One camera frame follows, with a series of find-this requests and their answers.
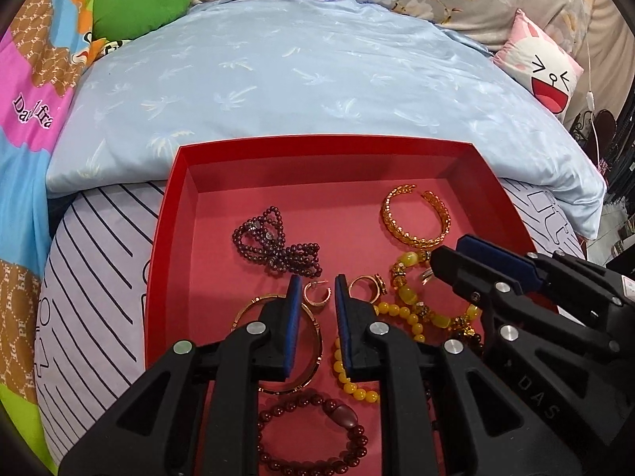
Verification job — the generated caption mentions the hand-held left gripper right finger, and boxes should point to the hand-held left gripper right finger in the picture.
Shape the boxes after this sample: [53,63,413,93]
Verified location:
[335,274,559,476]

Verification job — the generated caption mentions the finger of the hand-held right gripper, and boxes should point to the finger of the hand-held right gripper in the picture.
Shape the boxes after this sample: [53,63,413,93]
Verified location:
[455,234,622,303]
[431,245,624,457]

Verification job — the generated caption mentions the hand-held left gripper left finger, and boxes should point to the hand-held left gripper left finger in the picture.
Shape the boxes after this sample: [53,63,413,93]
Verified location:
[58,274,304,476]

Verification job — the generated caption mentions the gold hoop earring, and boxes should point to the gold hoop earring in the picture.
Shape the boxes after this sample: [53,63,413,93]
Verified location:
[304,280,329,314]

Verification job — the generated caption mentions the rose gold bangle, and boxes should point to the rose gold bangle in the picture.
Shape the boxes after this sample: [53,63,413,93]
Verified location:
[231,295,323,395]

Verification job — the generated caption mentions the gold ring with dark stones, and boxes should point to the gold ring with dark stones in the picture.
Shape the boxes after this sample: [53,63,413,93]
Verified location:
[348,274,394,304]

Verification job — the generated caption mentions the chunky yellow-green bead bracelet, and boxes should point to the chunky yellow-green bead bracelet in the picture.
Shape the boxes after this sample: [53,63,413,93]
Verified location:
[389,252,484,343]

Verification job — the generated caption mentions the black and gold bead bracelet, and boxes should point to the black and gold bead bracelet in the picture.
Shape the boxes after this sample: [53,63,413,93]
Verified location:
[441,315,486,358]

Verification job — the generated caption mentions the yellow bead bracelet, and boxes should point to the yellow bead bracelet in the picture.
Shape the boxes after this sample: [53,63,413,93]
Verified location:
[332,300,427,404]

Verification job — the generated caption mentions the dark red bead bracelet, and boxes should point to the dark red bead bracelet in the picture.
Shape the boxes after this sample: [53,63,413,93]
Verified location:
[256,391,369,476]

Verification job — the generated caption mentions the red cardboard box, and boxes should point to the red cardboard box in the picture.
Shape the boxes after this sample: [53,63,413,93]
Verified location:
[144,135,544,476]

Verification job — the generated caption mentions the black iron chair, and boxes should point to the black iron chair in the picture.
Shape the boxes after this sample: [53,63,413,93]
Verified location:
[570,108,619,160]

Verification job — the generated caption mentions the pink cartoon cat pillow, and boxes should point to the pink cartoon cat pillow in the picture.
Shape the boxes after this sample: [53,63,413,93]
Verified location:
[491,8,583,123]

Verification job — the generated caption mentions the white striped pillow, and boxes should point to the white striped pillow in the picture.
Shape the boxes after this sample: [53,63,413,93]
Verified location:
[35,178,589,476]

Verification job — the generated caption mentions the light blue quilt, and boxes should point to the light blue quilt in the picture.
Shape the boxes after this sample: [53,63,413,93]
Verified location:
[46,0,607,241]

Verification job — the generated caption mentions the beige curtain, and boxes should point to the beige curtain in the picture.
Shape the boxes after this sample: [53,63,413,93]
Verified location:
[560,0,627,121]

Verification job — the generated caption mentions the cartoon monkey blanket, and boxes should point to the cartoon monkey blanket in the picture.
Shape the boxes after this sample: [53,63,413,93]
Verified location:
[0,0,101,463]

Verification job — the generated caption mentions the green plush pillow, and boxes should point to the green plush pillow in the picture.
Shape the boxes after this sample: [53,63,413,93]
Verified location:
[93,0,192,41]

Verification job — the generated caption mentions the dark purple bead bracelet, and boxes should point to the dark purple bead bracelet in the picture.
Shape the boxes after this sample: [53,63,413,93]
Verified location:
[231,205,323,277]

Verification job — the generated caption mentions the gold chain cuff bangle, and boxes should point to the gold chain cuff bangle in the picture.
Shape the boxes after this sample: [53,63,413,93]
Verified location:
[381,184,452,249]

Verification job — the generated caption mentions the white cable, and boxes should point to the white cable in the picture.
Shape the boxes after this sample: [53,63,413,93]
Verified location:
[574,0,604,160]

